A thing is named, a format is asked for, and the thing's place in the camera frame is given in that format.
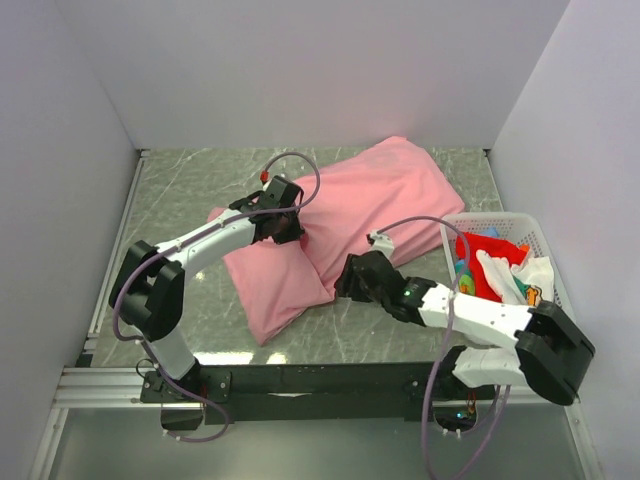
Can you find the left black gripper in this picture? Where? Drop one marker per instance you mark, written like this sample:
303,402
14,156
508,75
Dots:
294,234

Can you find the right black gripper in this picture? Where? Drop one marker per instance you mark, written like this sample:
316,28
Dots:
343,283

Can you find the pink pillowcase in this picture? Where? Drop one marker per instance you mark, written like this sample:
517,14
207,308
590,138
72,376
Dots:
394,183

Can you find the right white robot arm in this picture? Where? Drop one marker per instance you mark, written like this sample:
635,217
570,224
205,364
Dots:
516,345

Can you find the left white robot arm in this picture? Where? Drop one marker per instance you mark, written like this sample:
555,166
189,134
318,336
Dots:
148,293

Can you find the red cloth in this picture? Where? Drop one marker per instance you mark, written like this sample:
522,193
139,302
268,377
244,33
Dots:
472,281

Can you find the white printed cloth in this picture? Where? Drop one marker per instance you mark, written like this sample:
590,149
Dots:
526,284

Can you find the white plastic basket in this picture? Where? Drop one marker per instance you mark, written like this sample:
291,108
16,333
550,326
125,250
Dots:
519,229

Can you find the black base bar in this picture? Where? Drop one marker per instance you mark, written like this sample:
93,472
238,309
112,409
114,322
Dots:
315,391

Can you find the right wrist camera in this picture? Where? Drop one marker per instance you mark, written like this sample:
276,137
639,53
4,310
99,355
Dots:
381,242

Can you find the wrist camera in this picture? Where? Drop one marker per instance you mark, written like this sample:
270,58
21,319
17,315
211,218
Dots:
266,178
381,242

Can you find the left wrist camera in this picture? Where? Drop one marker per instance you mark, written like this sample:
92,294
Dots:
266,178

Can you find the aluminium frame rail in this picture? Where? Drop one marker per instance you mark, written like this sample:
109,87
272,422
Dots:
103,388

